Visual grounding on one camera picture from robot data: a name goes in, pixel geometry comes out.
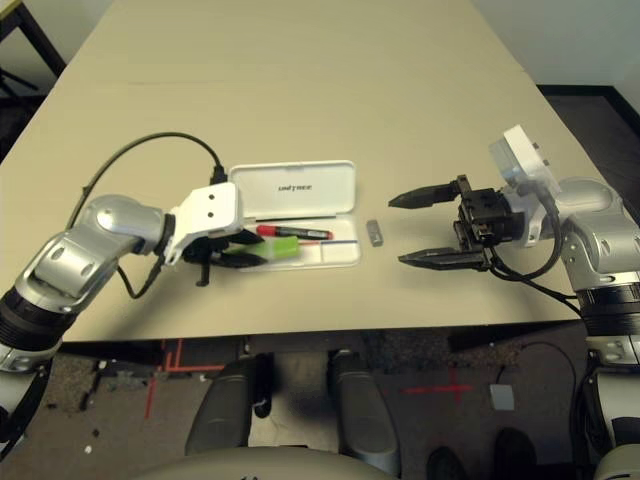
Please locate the grey robot left leg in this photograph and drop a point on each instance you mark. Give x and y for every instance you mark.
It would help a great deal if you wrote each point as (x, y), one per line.
(220, 410)

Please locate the grey robot right leg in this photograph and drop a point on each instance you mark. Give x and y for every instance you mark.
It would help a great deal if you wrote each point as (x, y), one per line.
(362, 410)

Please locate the white hinged pencil case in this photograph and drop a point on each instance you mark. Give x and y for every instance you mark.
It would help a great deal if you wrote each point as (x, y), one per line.
(300, 187)

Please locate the grey robot torso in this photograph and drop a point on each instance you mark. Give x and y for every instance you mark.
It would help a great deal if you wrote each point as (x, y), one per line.
(255, 465)

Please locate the small black sharpener block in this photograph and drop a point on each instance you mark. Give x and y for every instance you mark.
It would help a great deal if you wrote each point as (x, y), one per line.
(375, 232)

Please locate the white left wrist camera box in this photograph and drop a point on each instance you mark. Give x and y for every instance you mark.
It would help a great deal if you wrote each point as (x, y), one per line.
(215, 205)

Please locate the grey floor square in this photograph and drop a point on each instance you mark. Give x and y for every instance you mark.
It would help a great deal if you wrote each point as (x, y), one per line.
(502, 397)

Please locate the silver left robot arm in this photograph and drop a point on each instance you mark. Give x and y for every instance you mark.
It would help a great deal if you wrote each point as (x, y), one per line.
(75, 250)

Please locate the black bystander shoe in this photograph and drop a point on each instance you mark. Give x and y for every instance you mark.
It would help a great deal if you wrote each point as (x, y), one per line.
(515, 455)
(447, 465)

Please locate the black tripod stand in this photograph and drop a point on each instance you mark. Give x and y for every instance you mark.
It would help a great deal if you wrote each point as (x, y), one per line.
(15, 82)

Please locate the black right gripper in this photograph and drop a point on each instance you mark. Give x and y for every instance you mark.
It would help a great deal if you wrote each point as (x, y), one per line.
(487, 215)

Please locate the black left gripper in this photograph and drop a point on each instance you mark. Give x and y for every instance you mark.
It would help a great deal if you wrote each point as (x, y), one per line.
(205, 250)

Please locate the red and black marker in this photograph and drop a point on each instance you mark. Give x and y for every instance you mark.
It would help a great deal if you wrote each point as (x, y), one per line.
(295, 232)

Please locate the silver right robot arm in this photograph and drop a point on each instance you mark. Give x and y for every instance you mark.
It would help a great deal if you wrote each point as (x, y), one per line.
(590, 210)

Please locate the green eraser stick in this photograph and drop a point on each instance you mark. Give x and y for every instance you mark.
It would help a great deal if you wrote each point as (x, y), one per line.
(280, 247)

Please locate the grey robot leg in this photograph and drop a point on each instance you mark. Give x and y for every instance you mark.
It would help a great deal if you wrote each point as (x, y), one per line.
(362, 410)
(220, 410)

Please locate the yellow-edged side table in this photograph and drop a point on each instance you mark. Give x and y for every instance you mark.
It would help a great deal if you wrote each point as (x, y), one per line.
(40, 37)

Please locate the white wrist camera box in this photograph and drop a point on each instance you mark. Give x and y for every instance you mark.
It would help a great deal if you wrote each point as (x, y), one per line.
(215, 205)
(525, 155)

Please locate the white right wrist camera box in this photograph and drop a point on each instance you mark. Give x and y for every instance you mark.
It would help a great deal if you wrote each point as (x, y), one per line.
(525, 155)

